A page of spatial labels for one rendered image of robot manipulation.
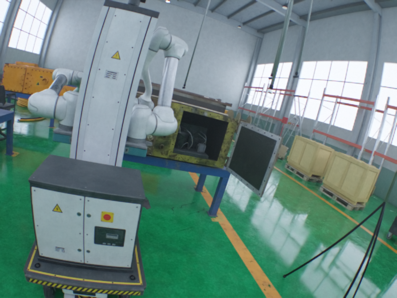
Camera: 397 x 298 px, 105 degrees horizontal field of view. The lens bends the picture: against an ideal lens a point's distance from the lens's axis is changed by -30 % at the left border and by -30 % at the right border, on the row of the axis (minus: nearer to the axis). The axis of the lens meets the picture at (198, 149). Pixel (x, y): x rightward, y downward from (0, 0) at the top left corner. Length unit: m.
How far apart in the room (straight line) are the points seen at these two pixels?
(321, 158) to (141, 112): 5.99
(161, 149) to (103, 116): 1.03
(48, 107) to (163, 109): 0.79
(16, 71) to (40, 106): 4.17
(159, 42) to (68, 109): 0.76
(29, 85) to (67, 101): 4.01
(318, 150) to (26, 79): 7.76
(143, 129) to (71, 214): 0.72
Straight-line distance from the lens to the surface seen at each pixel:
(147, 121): 1.44
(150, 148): 2.18
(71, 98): 1.45
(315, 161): 6.69
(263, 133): 2.03
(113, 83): 1.30
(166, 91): 1.57
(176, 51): 1.62
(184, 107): 2.17
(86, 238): 1.16
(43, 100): 1.49
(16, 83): 5.61
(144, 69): 1.65
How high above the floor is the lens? 1.33
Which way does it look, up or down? 13 degrees down
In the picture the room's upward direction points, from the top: 16 degrees clockwise
